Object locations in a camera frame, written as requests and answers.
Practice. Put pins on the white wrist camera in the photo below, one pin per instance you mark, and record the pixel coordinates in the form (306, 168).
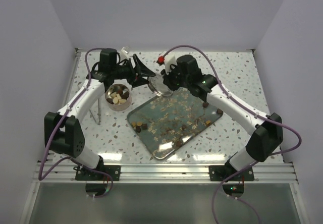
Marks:
(167, 61)
(124, 53)

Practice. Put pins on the dark square chocolate left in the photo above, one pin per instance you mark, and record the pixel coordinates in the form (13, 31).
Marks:
(144, 126)

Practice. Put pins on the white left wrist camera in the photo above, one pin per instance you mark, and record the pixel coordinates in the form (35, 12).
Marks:
(124, 53)

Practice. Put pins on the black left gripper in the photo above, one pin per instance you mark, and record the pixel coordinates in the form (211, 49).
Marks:
(141, 69)

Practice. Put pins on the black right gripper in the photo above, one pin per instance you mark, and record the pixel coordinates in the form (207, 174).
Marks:
(167, 77)

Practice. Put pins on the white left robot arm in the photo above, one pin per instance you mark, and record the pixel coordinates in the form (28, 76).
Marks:
(62, 130)

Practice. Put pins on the blossom pattern teal tray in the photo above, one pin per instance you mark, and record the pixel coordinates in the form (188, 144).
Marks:
(165, 116)

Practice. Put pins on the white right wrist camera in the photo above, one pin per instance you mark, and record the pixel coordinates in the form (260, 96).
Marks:
(167, 61)

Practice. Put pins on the metal serving tongs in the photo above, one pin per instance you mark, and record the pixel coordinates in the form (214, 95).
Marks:
(95, 112)

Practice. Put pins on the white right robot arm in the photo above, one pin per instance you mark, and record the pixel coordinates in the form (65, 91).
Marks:
(265, 132)

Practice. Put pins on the round metal tin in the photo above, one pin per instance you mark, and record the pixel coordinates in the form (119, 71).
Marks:
(117, 106)

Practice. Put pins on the round metal tin lid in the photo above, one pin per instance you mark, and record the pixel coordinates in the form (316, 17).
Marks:
(157, 86)

